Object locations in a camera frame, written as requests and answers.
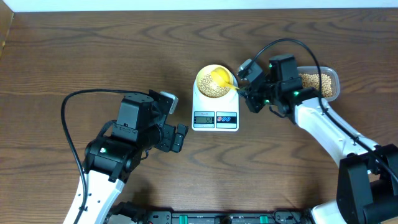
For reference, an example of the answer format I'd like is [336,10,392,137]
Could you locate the soybeans in bowl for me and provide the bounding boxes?
[197,73,230,98]

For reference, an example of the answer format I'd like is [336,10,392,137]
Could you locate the clear plastic container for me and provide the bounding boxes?
[297,66,340,101]

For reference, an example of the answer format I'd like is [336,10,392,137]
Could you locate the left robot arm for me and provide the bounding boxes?
[63,90,188,223]

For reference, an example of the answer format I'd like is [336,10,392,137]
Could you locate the soybeans in container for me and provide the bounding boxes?
[299,73,333,98]

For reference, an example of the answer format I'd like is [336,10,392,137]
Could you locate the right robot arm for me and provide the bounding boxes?
[238,54,397,223]

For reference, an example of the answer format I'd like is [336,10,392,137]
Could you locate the pale yellow plastic bowl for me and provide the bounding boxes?
[196,65,233,88]

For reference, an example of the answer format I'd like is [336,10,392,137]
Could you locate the white digital kitchen scale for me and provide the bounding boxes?
[192,81,239,132]

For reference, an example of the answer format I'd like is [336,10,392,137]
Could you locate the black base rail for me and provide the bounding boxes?
[105,201,340,224]

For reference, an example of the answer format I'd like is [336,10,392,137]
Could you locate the left black cable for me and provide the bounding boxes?
[59,88,150,224]

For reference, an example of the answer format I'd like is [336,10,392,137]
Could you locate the yellow plastic measuring scoop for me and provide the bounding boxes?
[211,67,239,90]

